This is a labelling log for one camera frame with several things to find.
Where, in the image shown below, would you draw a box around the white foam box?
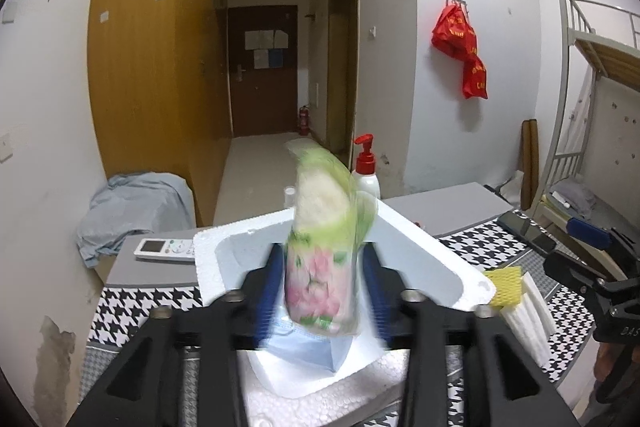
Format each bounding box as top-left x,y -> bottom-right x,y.
192,194 -> 498,427

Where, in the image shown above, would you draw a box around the yellow foam net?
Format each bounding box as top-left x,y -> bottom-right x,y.
482,266 -> 526,310

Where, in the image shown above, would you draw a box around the grey clothes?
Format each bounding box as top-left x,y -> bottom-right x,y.
550,179 -> 597,218

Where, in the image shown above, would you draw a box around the narrow red plastic bag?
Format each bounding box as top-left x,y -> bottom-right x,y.
461,54 -> 489,100

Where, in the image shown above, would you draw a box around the wide white paper notice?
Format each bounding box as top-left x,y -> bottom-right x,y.
245,29 -> 289,50

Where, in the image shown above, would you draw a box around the floral soft tissue packet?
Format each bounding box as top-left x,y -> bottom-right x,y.
282,144 -> 378,338

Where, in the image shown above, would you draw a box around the white foam sheet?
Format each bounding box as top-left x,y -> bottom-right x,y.
500,272 -> 557,353

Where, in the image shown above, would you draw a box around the black smartphone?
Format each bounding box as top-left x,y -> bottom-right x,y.
497,210 -> 558,253

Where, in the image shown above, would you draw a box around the blue packet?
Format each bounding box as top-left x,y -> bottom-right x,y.
267,327 -> 351,375

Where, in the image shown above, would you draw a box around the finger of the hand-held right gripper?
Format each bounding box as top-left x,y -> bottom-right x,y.
567,217 -> 640,260
544,249 -> 632,297

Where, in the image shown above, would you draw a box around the large red plastic bag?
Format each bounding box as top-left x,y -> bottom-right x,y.
431,2 -> 479,58

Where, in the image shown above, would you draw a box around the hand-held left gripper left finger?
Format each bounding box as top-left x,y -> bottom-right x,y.
65,243 -> 287,427

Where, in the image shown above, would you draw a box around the white plastic bag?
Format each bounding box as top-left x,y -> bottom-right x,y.
500,172 -> 524,208

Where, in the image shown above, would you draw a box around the wooden wardrobe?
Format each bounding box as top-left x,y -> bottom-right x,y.
87,0 -> 231,228

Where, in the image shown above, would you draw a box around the brown entrance door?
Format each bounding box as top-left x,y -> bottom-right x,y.
227,5 -> 299,138

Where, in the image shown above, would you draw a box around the blue-grey cloth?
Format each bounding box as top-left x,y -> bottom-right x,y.
76,172 -> 196,268

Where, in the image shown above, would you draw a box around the metal bunk bed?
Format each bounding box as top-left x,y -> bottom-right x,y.
530,0 -> 640,278

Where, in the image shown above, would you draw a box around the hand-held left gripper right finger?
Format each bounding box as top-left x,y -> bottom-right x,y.
362,247 -> 583,427

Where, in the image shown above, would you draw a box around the white remote control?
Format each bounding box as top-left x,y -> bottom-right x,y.
134,237 -> 197,264

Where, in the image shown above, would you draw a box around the houndstooth tablecloth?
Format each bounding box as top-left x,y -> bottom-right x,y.
80,182 -> 640,427

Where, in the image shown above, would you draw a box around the wooden side doorway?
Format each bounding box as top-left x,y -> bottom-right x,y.
327,0 -> 360,152

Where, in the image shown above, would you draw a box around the white red pump lotion bottle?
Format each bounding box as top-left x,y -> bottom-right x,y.
350,134 -> 382,200

